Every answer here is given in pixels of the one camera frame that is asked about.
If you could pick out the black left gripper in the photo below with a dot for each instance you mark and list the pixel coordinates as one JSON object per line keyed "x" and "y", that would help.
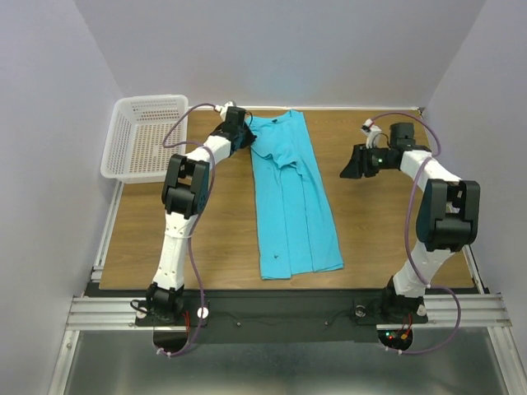
{"x": 245, "y": 136}

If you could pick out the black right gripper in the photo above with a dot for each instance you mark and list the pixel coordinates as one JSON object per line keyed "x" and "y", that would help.
{"x": 361, "y": 160}

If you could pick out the turquoise blue t shirt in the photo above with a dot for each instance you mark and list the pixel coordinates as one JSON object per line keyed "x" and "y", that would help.
{"x": 295, "y": 227}

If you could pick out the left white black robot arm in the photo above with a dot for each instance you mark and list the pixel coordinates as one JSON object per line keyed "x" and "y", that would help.
{"x": 186, "y": 190}

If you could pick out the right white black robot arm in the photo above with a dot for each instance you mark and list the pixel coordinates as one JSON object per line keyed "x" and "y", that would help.
{"x": 446, "y": 222}

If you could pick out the white perforated plastic basket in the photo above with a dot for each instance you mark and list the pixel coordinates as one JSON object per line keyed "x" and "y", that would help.
{"x": 134, "y": 152}

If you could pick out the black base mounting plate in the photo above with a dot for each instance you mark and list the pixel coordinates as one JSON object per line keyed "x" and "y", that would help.
{"x": 261, "y": 316}

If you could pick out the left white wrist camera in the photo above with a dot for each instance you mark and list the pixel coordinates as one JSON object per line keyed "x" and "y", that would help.
{"x": 221, "y": 110}

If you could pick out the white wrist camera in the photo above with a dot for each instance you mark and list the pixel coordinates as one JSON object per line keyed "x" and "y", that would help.
{"x": 221, "y": 110}
{"x": 372, "y": 133}

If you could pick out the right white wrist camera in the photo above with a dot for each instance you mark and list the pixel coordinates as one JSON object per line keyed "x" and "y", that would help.
{"x": 372, "y": 133}

